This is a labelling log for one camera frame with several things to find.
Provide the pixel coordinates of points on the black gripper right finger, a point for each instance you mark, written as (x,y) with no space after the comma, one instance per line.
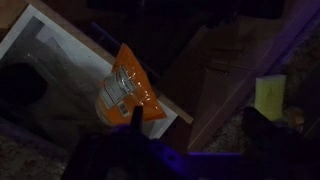
(285,153)

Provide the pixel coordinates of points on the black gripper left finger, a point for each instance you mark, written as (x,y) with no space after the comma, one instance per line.
(98,155)

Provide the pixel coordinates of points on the white open drawer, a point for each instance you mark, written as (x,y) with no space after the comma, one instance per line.
(50,80)

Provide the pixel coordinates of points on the yellow sponge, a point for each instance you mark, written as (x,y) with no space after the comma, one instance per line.
(269,95)

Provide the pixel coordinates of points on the orange snack bag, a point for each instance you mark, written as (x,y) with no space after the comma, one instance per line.
(126,87)

